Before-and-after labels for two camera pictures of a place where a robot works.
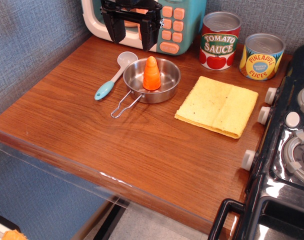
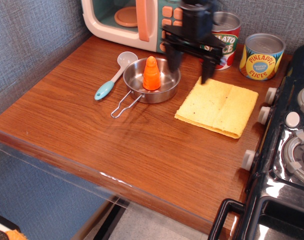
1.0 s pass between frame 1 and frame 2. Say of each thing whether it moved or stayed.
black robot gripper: moved
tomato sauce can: stayed
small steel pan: stayed
